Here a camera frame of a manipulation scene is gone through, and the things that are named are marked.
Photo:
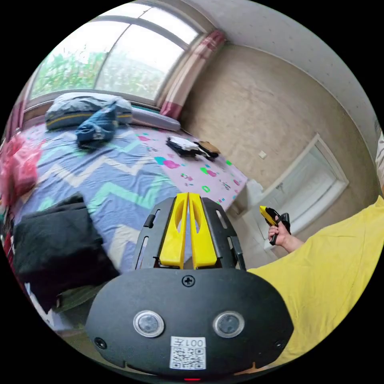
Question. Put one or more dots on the white wall switch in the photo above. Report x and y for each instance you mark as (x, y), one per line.
(262, 154)

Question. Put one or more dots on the person's right forearm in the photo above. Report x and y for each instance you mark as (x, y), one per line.
(293, 244)

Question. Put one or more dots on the blue bunched garment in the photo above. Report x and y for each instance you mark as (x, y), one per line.
(96, 129)

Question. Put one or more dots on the white door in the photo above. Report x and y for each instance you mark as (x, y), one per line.
(312, 186)

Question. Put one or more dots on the window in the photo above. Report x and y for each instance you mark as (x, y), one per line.
(120, 57)

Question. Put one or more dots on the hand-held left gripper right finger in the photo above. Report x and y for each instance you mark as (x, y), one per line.
(202, 243)

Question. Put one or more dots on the bed with printed sheet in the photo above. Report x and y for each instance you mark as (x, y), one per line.
(129, 177)

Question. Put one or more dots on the pile of clothes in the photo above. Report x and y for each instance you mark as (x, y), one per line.
(192, 148)

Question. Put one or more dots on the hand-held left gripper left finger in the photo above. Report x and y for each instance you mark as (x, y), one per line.
(172, 240)

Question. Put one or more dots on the black t-shirt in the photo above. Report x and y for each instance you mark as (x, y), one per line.
(57, 246)

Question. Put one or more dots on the grey long pillow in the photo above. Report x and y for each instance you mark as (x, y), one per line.
(156, 120)

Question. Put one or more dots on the person's body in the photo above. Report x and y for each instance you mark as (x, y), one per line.
(324, 285)

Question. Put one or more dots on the pink curtain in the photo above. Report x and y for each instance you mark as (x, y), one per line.
(192, 72)

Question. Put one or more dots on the person's right hand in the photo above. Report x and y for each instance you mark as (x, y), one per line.
(282, 237)

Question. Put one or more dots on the pink plastic bag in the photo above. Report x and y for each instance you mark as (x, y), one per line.
(19, 168)

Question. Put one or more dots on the grey folded quilt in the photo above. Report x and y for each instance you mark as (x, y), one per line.
(75, 109)

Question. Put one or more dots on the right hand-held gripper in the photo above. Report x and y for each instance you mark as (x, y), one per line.
(285, 220)

